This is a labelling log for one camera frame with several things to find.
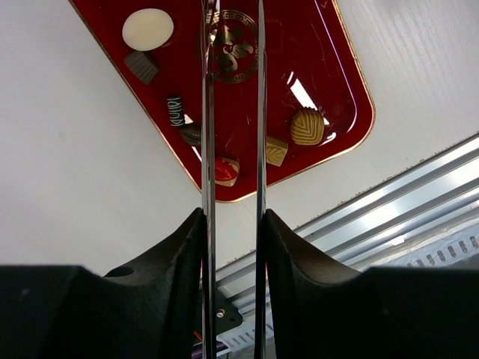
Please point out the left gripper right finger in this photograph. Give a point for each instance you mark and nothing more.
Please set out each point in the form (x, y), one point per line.
(355, 303)

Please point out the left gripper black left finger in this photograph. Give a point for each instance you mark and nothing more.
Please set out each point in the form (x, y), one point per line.
(145, 308)

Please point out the white oval chocolate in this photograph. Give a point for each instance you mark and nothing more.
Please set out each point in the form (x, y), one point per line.
(147, 29)

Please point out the metal tongs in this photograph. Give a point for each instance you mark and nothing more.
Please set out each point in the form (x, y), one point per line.
(208, 187)

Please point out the red wrapped chocolate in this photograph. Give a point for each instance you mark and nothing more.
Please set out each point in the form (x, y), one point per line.
(226, 171)

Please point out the tan square chocolate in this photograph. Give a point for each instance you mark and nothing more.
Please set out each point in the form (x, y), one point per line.
(276, 151)

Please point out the dark small chocolate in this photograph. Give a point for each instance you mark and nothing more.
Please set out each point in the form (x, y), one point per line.
(191, 134)

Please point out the golden leaf chocolate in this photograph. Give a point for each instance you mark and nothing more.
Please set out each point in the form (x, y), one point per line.
(307, 127)

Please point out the dark striped chocolate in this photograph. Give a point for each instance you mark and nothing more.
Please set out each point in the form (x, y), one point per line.
(175, 111)

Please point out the brown ridged oval chocolate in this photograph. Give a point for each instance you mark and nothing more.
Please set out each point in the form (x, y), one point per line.
(142, 66)

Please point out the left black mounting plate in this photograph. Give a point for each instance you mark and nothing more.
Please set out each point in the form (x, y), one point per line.
(228, 316)

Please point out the red lacquer tray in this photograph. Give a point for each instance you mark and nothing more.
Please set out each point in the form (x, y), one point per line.
(284, 71)

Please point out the aluminium rail frame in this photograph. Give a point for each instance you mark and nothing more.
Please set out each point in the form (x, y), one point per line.
(430, 198)

